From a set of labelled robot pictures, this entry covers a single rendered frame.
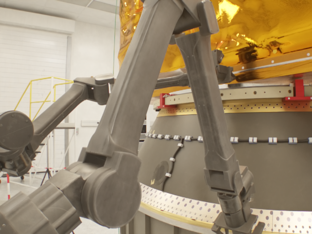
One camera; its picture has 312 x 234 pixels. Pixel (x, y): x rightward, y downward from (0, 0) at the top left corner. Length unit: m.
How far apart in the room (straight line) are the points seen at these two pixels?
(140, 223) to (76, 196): 1.06
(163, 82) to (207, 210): 0.53
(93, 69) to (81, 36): 1.26
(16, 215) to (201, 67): 0.41
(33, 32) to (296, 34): 8.43
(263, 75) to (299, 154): 0.36
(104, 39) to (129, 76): 9.32
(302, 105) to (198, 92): 0.73
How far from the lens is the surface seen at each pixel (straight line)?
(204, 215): 1.03
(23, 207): 0.30
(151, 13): 0.45
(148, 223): 1.27
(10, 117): 0.46
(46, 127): 0.79
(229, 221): 0.70
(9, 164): 0.73
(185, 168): 1.17
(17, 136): 0.46
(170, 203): 1.14
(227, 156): 0.58
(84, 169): 0.36
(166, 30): 0.44
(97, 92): 0.90
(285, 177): 1.04
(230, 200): 0.65
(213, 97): 0.54
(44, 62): 8.70
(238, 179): 0.62
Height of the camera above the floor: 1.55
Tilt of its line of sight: 2 degrees up
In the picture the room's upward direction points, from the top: straight up
